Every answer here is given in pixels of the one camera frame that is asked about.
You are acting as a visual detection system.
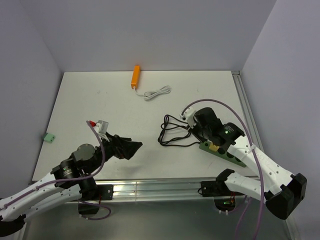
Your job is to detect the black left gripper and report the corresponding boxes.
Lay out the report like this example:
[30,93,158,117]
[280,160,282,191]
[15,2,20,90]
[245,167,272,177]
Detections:
[87,131,143,173]

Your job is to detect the yellow USB plug adapter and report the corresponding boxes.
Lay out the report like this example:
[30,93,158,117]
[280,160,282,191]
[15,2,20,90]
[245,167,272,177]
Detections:
[209,143,220,152]

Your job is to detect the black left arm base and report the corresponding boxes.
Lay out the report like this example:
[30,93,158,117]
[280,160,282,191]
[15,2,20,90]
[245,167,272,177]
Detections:
[77,184,114,221]

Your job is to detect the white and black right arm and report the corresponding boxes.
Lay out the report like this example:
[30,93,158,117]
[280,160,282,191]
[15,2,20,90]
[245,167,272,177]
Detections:
[182,107,307,220]

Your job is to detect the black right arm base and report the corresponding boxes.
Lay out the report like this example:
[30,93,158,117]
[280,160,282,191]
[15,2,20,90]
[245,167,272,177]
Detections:
[197,169,236,208]

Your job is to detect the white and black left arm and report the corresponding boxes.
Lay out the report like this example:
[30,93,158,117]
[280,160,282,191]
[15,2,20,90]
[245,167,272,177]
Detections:
[0,134,143,237]

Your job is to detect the green plug adapter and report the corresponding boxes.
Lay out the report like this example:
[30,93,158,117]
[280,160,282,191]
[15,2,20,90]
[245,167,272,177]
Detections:
[42,132,56,144]

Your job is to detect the green power strip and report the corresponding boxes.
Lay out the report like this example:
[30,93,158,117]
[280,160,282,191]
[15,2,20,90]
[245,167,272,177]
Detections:
[199,141,246,168]

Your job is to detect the orange power strip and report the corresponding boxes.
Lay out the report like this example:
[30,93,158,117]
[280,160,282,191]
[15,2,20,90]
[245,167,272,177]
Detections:
[130,65,141,89]

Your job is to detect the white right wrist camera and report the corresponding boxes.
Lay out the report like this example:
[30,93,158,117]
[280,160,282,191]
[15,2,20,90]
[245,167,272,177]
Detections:
[180,107,197,129]

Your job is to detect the black power cable with plug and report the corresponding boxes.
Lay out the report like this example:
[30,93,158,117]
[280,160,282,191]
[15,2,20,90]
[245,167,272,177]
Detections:
[157,114,201,148]

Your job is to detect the aluminium right rail frame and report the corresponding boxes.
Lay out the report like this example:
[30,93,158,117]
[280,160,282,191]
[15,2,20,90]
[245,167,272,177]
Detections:
[231,71,301,240]

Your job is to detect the aluminium rail frame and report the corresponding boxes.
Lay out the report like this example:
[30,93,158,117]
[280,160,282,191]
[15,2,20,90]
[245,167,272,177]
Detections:
[231,71,301,240]
[14,178,289,240]

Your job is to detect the white power cable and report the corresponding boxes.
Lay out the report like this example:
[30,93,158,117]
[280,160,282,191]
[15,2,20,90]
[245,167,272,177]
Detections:
[133,85,172,102]

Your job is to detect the aluminium front rail frame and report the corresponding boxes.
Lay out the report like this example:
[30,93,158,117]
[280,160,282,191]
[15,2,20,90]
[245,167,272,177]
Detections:
[14,178,289,240]

